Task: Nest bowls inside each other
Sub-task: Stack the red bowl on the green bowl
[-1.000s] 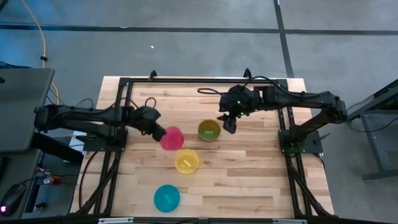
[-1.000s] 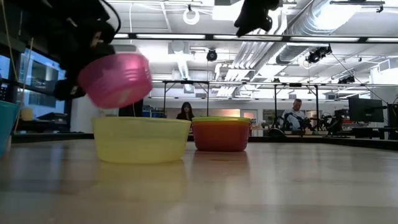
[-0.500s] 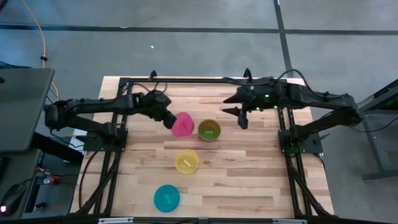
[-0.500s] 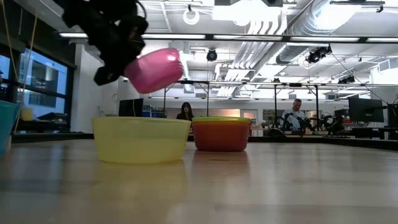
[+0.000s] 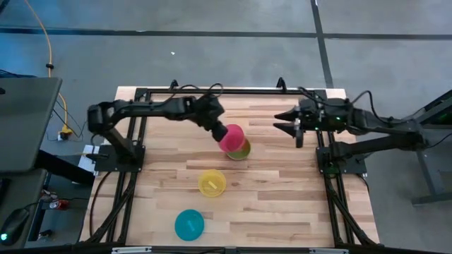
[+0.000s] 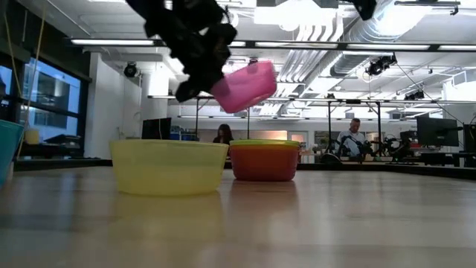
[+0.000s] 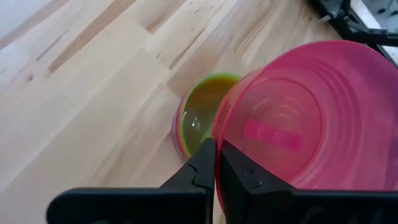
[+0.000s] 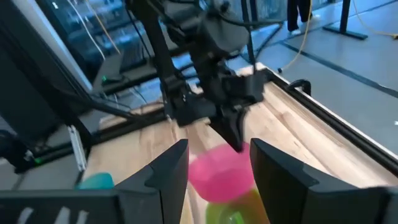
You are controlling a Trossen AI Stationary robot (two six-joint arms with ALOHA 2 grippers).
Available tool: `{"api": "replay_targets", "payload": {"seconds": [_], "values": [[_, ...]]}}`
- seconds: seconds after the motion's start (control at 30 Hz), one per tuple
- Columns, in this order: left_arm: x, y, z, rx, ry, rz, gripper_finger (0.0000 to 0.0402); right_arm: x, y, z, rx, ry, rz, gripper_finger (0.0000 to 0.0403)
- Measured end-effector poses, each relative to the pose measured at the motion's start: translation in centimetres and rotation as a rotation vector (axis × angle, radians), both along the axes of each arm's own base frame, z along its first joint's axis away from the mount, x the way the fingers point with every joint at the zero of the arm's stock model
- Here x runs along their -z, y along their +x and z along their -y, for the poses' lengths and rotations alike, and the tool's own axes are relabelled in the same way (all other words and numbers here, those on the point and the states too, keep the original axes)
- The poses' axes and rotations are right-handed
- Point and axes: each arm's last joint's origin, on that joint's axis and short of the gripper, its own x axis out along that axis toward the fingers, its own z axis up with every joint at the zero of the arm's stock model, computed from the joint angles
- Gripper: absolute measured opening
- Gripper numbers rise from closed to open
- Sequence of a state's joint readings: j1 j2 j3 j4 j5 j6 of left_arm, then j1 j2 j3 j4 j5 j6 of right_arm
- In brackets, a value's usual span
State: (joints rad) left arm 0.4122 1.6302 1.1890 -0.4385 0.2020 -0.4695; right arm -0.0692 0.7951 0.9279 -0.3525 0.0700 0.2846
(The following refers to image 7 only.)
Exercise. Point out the black metal rig frame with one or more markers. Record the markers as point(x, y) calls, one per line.
point(351, 26)

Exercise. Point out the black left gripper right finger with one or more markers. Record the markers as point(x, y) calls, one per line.
point(264, 202)

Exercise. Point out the purple plastic bowl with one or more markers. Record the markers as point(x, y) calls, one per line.
point(174, 127)

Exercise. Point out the orange plastic bowl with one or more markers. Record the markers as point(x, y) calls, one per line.
point(179, 137)

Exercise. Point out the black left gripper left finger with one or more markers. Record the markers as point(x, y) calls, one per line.
point(174, 202)

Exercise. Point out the pink plastic bowl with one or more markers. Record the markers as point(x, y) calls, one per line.
point(311, 93)

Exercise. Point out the yellow plastic bowl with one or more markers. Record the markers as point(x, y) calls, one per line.
point(202, 109)

